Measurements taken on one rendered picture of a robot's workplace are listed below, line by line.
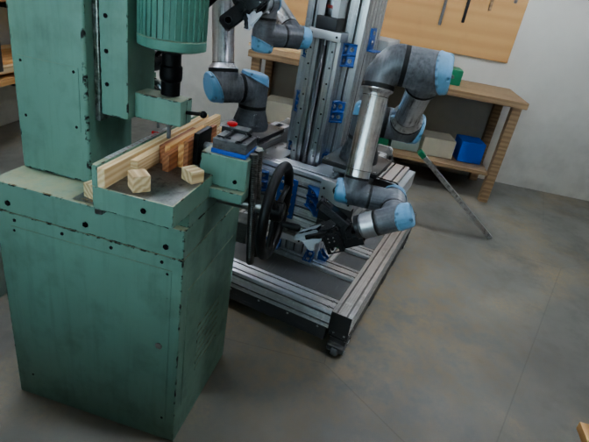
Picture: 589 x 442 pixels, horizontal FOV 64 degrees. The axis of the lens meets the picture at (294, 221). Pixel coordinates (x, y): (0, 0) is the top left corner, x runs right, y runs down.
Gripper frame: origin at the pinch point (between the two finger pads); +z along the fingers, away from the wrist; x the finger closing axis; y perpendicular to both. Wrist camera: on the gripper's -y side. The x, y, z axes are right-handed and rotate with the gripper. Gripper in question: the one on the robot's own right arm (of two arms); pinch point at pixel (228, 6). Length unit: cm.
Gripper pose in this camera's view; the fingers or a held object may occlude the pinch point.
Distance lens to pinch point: 141.2
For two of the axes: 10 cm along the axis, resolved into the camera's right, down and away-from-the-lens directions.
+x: 5.9, 7.8, 2.0
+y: 7.7, -4.7, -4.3
